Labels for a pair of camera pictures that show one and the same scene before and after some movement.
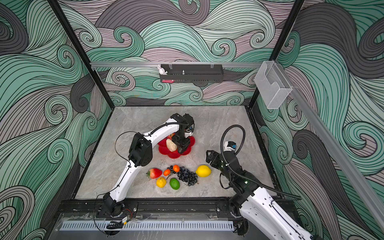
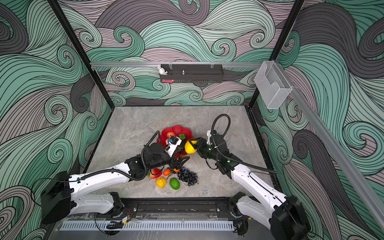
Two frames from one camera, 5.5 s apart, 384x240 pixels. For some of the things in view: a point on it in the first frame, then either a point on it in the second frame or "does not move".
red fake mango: (154, 173) does not move
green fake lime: (174, 183) does not move
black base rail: (152, 208) does not move
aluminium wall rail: (163, 64) does not move
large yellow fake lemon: (203, 171) to (189, 148)
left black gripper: (184, 145) to (178, 163)
